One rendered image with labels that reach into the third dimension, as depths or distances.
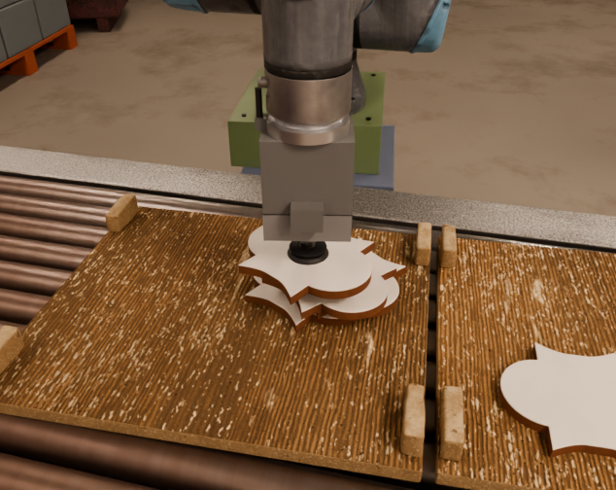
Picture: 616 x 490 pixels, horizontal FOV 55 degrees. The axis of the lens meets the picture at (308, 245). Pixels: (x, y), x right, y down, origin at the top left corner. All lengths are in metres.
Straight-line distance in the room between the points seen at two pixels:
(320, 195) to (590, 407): 0.30
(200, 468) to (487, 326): 0.32
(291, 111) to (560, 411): 0.34
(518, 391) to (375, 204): 0.40
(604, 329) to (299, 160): 0.36
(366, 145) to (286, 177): 0.50
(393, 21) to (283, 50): 0.49
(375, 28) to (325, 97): 0.49
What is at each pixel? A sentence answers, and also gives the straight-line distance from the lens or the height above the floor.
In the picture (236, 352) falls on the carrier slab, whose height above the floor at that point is 0.94.
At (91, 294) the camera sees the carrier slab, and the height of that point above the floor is 0.94.
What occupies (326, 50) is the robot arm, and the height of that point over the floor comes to 1.22.
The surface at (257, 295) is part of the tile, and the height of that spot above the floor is 0.95.
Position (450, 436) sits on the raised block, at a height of 0.96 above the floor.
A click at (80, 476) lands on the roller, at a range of 0.56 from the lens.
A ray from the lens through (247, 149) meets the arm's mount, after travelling 1.06.
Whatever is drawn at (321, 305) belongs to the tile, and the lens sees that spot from 0.60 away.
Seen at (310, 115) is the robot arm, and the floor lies 1.16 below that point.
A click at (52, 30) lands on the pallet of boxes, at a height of 0.19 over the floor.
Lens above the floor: 1.35
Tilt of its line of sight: 34 degrees down
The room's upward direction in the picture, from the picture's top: straight up
